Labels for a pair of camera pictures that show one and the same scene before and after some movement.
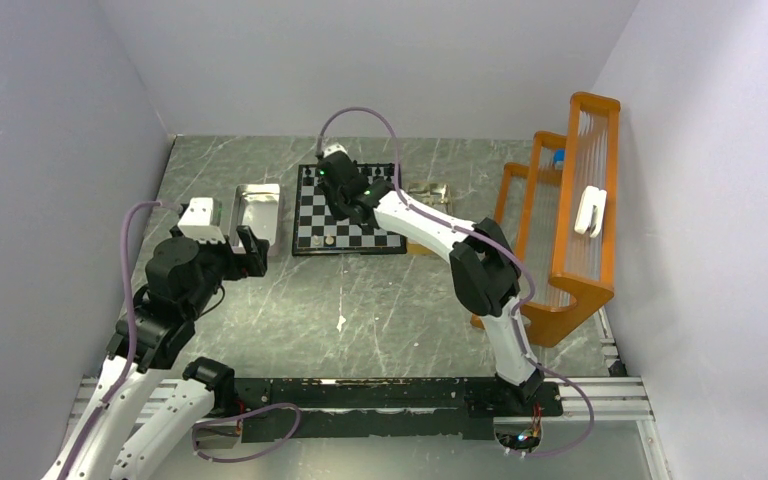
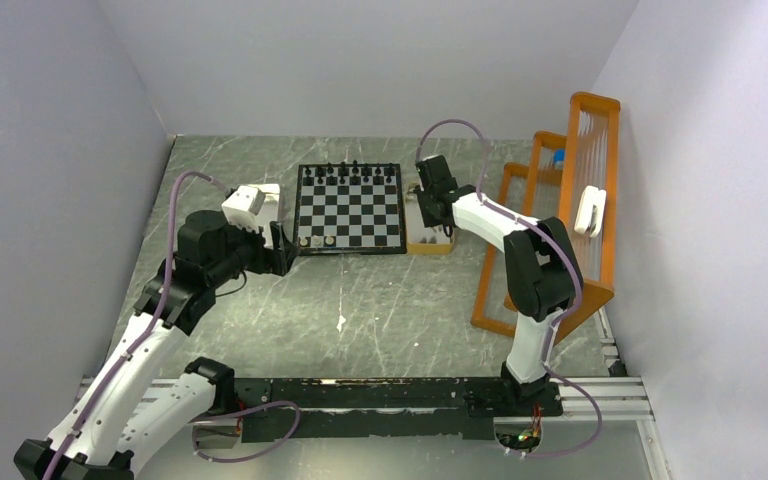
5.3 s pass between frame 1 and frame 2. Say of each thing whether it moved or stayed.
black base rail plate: stayed
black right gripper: moved
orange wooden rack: stayed
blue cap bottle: stayed
